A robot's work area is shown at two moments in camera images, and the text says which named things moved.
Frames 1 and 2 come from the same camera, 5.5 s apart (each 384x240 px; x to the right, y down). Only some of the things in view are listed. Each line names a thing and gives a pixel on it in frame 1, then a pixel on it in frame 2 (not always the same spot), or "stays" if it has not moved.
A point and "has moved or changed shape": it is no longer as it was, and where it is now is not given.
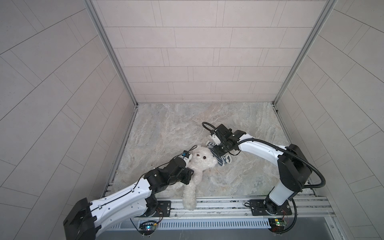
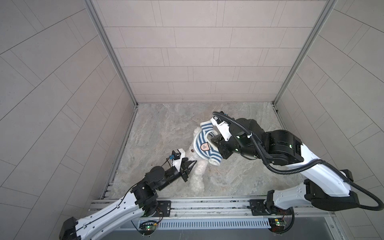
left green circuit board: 147,227 stays
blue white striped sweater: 223,160 has moved or changed shape
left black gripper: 187,172 stays
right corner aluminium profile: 328,8 stays
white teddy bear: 202,159 has moved or changed shape
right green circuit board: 277,225 stays
